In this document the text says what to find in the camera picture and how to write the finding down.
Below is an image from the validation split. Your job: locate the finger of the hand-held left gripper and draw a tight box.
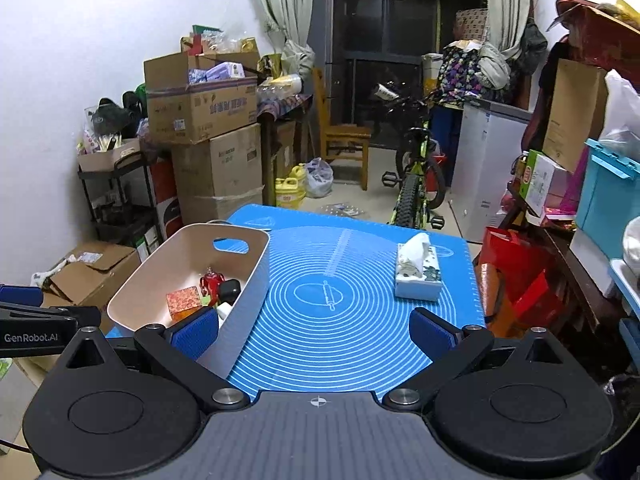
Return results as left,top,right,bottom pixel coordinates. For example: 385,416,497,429
0,305,102,332
0,284,45,308

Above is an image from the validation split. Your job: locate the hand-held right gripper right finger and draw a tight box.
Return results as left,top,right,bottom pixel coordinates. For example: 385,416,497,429
382,306,570,409

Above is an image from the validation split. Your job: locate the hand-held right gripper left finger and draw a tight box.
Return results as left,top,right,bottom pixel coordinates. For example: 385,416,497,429
65,306,251,411

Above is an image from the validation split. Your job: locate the orange patterned box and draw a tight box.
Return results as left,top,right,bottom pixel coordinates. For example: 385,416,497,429
166,286,203,322

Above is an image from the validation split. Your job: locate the red action figure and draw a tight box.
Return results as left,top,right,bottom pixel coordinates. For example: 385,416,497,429
199,269,226,308

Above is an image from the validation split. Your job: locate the black earbud case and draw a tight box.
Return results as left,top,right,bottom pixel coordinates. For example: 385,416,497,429
218,280,242,306

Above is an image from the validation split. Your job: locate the beige plastic storage basket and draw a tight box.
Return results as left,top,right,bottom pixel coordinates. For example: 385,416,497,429
106,222,271,380

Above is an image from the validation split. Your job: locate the white floral tissue box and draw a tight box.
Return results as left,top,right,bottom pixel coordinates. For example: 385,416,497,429
394,232,445,302

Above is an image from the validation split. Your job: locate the red shopping bag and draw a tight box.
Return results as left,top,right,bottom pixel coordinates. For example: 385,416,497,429
472,226,553,338

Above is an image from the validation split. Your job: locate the blue silicone baking mat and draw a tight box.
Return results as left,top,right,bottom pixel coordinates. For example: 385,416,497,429
107,204,487,393

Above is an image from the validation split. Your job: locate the black metal shelf rack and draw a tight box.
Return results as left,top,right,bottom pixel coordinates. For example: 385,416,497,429
77,150,167,261

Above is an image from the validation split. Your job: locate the green black bicycle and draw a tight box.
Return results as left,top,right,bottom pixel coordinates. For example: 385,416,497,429
372,80,448,231

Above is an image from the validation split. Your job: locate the dark wooden shelf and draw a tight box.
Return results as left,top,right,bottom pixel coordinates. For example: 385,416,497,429
500,180,628,366

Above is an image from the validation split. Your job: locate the red bucket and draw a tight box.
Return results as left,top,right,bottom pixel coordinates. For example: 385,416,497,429
425,154,449,192

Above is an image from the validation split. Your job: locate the shallow cardboard tray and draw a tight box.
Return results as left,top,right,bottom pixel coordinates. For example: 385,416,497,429
77,137,142,173

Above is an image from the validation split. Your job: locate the white chest freezer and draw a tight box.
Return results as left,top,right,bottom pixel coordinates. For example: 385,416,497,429
450,97,533,247

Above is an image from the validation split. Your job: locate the green white carton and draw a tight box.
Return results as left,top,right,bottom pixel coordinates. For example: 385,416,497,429
519,150,571,218

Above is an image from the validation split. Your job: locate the clear plastic bag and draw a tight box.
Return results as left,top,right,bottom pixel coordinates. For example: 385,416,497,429
305,157,334,198

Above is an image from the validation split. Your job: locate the black bag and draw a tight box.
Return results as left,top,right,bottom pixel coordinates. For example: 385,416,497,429
91,91,147,138

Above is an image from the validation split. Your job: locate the wooden chair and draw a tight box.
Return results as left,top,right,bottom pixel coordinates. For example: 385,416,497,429
312,67,373,191

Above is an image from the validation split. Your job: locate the turquoise plastic crate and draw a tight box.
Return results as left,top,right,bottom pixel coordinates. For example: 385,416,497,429
575,139,640,261

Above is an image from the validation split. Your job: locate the open cardboard box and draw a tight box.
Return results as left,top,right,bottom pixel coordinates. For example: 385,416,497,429
144,50,261,145

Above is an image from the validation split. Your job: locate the cluttered side table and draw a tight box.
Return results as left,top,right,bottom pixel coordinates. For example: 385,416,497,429
257,91,316,196

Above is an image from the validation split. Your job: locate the floral quilt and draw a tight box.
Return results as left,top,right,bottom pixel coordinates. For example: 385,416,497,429
437,40,490,111

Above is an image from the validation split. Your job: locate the brown cardboard sheet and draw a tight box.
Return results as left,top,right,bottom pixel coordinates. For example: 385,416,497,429
542,58,609,173

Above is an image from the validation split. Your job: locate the white plastic bag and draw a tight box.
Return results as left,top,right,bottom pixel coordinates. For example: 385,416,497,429
597,70,640,148

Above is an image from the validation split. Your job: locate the pale patterned curtain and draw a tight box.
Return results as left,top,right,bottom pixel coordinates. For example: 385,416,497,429
252,0,317,81
477,0,533,92

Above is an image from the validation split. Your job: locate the dark red box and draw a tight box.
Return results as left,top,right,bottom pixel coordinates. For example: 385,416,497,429
547,0,640,81

